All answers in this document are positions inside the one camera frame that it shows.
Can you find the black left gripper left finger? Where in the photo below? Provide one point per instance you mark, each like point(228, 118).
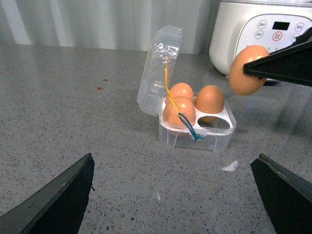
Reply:
point(58, 207)

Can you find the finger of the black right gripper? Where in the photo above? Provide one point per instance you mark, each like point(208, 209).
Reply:
point(287, 197)

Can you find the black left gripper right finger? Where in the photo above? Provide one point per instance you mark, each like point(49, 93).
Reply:
point(291, 64)

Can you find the brown egg carried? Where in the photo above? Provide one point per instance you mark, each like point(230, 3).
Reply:
point(243, 84)

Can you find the clear plastic egg box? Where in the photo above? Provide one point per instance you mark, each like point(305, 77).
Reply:
point(216, 129)

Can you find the yellow rubber band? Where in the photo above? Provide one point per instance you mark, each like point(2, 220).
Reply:
point(166, 80)

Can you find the brown egg back right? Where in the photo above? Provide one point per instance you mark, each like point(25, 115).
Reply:
point(210, 100)

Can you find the brown egg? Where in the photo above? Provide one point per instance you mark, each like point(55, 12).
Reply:
point(174, 115)
point(210, 100)
point(182, 90)

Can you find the brown egg back left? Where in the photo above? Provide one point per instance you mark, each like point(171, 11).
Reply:
point(182, 90)

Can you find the brown egg front left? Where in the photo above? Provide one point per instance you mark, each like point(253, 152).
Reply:
point(174, 115)

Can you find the white Joyoung blender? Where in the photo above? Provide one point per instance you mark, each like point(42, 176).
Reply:
point(273, 24)

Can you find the blue rubber band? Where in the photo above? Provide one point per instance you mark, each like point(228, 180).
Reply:
point(188, 124)

